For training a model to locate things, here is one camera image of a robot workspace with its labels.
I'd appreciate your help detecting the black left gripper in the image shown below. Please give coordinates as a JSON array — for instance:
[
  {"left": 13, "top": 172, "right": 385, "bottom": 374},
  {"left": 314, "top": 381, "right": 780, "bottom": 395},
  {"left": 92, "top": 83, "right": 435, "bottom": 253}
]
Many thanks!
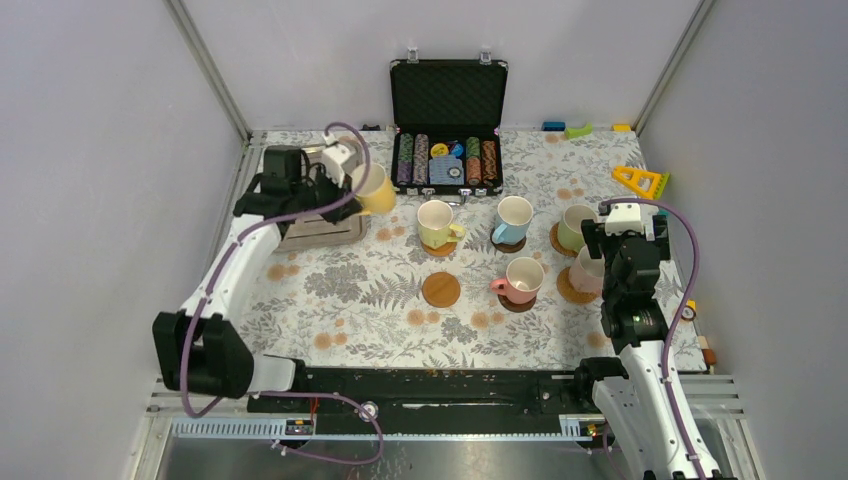
[{"left": 291, "top": 162, "right": 363, "bottom": 225}]

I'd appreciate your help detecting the light green mug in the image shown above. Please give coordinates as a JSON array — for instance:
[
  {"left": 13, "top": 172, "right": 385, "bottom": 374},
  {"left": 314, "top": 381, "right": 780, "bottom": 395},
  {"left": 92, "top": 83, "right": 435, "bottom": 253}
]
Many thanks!
[{"left": 556, "top": 204, "right": 598, "bottom": 257}]

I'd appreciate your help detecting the woven cork coaster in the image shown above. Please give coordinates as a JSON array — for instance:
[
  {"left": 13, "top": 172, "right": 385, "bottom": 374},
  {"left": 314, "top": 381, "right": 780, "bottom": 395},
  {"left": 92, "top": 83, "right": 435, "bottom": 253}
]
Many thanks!
[{"left": 556, "top": 267, "right": 599, "bottom": 305}]

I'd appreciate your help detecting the pink mug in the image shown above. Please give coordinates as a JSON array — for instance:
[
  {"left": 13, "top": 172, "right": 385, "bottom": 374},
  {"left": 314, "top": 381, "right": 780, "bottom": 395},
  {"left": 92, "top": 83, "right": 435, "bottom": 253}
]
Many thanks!
[{"left": 489, "top": 257, "right": 545, "bottom": 305}]

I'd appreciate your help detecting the light blue mug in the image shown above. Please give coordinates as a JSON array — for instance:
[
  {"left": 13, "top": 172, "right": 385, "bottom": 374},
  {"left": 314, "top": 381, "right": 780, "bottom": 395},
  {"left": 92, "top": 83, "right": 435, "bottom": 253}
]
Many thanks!
[{"left": 490, "top": 196, "right": 534, "bottom": 246}]

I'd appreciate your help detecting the dark walnut wooden coaster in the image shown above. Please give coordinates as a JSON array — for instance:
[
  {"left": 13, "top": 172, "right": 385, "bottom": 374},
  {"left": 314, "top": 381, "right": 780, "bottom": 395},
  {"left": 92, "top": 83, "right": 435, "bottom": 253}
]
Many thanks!
[{"left": 492, "top": 237, "right": 527, "bottom": 253}]

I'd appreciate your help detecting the dark brown wooden coaster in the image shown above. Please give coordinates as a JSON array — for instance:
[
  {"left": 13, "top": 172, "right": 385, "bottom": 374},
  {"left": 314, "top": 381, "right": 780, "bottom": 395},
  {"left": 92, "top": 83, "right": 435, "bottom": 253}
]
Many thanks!
[{"left": 498, "top": 295, "right": 537, "bottom": 313}]

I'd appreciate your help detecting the pale yellow mug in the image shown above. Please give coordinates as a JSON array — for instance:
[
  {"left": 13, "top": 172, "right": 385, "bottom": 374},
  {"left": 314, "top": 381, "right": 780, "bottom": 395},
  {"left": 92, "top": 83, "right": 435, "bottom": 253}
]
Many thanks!
[{"left": 416, "top": 200, "right": 466, "bottom": 250}]

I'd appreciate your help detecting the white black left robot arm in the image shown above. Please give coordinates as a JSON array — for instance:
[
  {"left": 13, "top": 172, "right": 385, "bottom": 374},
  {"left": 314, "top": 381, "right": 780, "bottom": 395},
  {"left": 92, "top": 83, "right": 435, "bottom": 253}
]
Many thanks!
[{"left": 152, "top": 141, "right": 375, "bottom": 411}]

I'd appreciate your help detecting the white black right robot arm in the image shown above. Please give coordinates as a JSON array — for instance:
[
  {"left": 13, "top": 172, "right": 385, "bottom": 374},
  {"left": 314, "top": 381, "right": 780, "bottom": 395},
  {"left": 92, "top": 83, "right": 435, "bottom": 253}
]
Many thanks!
[{"left": 573, "top": 214, "right": 730, "bottom": 479}]

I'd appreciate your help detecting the woven rattan coaster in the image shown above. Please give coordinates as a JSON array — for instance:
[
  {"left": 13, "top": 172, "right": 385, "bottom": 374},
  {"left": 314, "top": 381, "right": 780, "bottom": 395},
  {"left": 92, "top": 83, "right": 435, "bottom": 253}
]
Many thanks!
[{"left": 549, "top": 223, "right": 578, "bottom": 258}]

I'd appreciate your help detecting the orange wooden coaster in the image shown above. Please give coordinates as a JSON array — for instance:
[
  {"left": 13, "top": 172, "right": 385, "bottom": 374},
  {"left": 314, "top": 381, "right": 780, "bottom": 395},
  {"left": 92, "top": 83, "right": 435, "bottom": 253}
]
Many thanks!
[{"left": 421, "top": 242, "right": 457, "bottom": 257}]

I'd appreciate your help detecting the light brown wooden coaster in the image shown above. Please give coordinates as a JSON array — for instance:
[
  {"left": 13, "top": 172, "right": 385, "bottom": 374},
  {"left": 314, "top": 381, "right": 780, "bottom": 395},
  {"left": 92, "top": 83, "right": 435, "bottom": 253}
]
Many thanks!
[{"left": 421, "top": 272, "right": 461, "bottom": 308}]

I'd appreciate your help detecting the silver metal tray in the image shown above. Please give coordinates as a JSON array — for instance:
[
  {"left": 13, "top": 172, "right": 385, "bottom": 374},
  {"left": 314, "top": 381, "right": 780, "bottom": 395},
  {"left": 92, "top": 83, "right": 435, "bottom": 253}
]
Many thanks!
[{"left": 262, "top": 144, "right": 366, "bottom": 252}]

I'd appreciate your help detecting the yellow triangle toy block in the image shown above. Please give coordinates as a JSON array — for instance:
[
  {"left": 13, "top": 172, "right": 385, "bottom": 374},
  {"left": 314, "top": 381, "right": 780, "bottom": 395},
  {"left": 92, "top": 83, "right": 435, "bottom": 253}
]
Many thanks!
[{"left": 611, "top": 166, "right": 670, "bottom": 200}]

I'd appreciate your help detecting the tape roll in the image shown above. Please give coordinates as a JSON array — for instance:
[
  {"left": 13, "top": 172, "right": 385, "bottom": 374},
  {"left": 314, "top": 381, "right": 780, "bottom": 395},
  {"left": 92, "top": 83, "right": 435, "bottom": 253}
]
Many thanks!
[{"left": 680, "top": 300, "right": 697, "bottom": 322}]

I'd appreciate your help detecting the floral table mat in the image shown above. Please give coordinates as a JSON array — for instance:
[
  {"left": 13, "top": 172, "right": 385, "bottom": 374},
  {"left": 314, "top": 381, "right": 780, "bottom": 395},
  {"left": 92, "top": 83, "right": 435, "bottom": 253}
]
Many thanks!
[{"left": 237, "top": 131, "right": 645, "bottom": 370}]

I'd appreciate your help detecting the brown wooden block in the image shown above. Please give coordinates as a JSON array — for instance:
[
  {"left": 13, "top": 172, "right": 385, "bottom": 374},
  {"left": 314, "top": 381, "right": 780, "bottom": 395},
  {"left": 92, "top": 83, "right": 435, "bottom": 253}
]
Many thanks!
[{"left": 698, "top": 336, "right": 717, "bottom": 369}]

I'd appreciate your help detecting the green toy block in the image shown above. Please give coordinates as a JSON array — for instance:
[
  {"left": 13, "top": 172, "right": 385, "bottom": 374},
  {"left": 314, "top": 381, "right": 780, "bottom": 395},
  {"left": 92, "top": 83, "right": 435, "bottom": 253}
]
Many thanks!
[{"left": 565, "top": 123, "right": 594, "bottom": 140}]

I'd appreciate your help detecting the blue toy block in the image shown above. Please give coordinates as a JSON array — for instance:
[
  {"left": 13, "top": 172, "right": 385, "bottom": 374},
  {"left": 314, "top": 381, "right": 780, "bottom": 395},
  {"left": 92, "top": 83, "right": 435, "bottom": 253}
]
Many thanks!
[{"left": 541, "top": 121, "right": 567, "bottom": 132}]

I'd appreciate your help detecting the black poker chip case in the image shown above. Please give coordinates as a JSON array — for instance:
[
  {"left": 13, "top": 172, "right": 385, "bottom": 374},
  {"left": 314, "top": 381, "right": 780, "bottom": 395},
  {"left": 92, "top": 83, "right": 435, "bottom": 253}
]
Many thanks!
[{"left": 389, "top": 49, "right": 509, "bottom": 203}]

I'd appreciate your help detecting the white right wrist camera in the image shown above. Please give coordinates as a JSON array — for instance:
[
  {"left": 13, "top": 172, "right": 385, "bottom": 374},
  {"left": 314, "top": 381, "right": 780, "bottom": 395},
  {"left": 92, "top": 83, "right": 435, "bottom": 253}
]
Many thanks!
[{"left": 599, "top": 202, "right": 644, "bottom": 236}]

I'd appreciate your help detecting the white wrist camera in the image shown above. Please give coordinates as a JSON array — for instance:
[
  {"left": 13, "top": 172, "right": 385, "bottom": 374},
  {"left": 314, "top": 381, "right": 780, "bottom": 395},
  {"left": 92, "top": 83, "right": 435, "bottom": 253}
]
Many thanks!
[
  {"left": 319, "top": 133, "right": 358, "bottom": 187},
  {"left": 599, "top": 202, "right": 644, "bottom": 236}
]

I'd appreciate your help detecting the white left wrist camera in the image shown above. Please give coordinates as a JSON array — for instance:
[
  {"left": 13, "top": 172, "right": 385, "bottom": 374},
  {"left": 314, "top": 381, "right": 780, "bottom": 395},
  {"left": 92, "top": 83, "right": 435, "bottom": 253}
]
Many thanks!
[{"left": 319, "top": 133, "right": 358, "bottom": 187}]

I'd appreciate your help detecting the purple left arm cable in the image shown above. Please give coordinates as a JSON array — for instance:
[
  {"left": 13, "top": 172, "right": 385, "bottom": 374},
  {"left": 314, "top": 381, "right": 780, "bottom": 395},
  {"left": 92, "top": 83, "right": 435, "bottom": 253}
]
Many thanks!
[{"left": 180, "top": 121, "right": 386, "bottom": 466}]

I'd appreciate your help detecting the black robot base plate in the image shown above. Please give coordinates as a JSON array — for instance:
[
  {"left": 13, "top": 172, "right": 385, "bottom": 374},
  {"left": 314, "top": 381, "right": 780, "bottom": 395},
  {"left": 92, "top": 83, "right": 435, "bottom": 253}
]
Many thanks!
[{"left": 247, "top": 367, "right": 600, "bottom": 436}]

